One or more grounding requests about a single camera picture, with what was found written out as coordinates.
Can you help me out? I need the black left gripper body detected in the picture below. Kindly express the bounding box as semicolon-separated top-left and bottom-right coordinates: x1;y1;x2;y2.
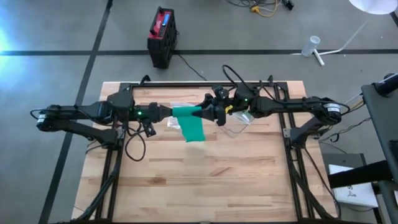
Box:
142;101;162;138

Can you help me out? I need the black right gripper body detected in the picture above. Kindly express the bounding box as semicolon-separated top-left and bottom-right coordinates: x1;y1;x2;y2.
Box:
212;85;236;127

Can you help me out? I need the dark green bandage piece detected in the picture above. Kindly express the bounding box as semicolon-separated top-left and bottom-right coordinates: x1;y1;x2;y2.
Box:
172;106;206;143

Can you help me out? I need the clear plastic bag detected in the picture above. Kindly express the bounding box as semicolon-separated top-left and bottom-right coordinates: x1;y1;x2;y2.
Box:
167;101;195;130
222;109;253;138

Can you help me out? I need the red and black box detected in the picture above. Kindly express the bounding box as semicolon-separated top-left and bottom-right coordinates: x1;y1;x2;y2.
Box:
146;6;178;69

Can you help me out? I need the grey flat box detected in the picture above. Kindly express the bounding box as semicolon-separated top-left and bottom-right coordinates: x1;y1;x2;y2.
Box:
320;152;366;187

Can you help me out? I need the white box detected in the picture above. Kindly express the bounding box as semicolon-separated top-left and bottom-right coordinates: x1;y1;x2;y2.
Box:
328;163;379;208

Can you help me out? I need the grey desk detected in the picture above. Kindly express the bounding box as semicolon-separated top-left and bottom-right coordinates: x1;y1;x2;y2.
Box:
360;73;398;224

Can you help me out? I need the white floor stand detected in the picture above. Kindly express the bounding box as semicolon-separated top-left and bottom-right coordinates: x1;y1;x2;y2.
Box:
290;0;398;67

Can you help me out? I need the black aluminium rig frame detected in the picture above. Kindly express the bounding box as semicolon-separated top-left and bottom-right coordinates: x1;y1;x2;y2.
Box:
74;74;340;224

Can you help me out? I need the black floor cable bundle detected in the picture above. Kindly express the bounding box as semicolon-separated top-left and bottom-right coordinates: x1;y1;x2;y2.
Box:
226;0;280;9

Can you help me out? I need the yellow floor cable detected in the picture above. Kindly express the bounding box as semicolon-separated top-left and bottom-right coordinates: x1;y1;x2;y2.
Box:
250;0;280;18

